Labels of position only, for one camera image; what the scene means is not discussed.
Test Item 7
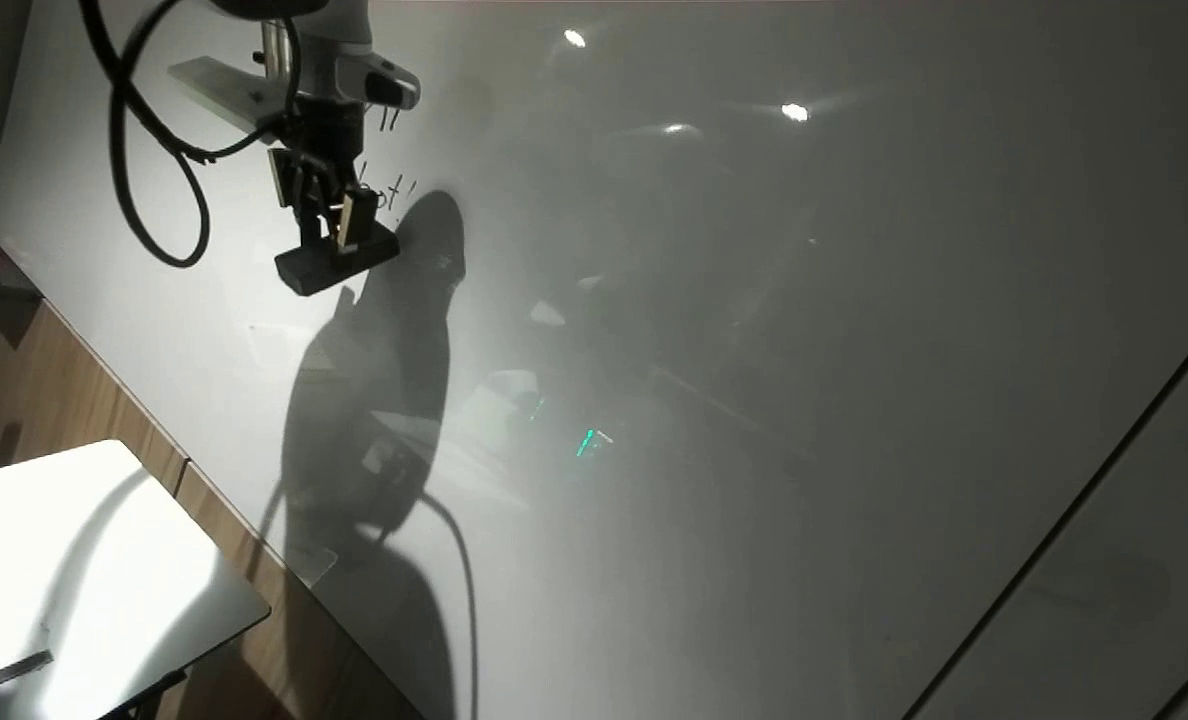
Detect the dark grey whiteboard duster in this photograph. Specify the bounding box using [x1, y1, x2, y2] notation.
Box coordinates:
[278, 225, 402, 296]

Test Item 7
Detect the white glossy whiteboard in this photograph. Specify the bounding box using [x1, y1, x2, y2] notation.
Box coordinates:
[0, 0, 1188, 720]

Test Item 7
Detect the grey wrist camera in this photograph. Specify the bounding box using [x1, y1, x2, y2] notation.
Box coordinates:
[174, 55, 286, 131]

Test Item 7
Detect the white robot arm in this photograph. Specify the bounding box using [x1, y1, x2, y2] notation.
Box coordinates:
[218, 0, 422, 260]

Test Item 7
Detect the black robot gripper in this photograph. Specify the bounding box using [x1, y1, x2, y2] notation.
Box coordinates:
[272, 100, 377, 256]

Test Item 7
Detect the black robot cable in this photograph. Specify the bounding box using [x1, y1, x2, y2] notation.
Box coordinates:
[78, 0, 304, 271]

